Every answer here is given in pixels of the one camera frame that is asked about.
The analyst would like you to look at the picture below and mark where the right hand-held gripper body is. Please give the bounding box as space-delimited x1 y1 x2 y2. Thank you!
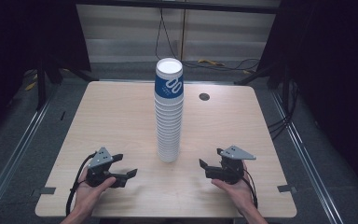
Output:
209 145 257 185

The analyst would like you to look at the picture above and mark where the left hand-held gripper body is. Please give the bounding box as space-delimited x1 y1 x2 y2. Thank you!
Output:
85 147 117 188

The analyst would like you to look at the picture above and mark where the stack of blue white paper cups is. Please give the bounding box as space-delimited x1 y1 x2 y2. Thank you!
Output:
153 92 185 163

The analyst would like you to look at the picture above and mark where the person's right hand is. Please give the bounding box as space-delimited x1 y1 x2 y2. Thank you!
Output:
211 161 258 217

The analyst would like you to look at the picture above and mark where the person's left hand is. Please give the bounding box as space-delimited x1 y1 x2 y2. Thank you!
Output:
74 167 117 217

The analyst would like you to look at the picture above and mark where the black metal stand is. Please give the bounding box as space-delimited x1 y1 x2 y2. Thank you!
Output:
35 60 99 112
233 63 278 87

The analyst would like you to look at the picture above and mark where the dark curtain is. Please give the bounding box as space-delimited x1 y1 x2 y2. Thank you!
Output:
0 0 91 144
256 0 358 202

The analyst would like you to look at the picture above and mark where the black overhead bar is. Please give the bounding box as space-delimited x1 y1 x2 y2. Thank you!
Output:
74 0 282 15

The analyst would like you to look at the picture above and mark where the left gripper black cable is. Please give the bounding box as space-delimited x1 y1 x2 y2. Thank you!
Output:
64 151 98 217

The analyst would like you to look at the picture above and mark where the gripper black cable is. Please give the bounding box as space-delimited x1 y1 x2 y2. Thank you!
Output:
64 151 98 217
241 169 259 210

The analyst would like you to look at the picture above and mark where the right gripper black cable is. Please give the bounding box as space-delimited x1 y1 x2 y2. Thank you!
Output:
241 169 259 210

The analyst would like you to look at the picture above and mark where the black cable bundle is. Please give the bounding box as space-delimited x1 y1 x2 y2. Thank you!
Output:
267 77 300 141

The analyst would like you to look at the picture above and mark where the metal floor rail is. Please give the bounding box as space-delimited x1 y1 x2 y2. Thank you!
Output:
269 89 345 224
0 90 61 217

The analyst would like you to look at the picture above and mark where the black hanging wall cable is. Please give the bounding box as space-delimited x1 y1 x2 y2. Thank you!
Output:
154 7 261 72

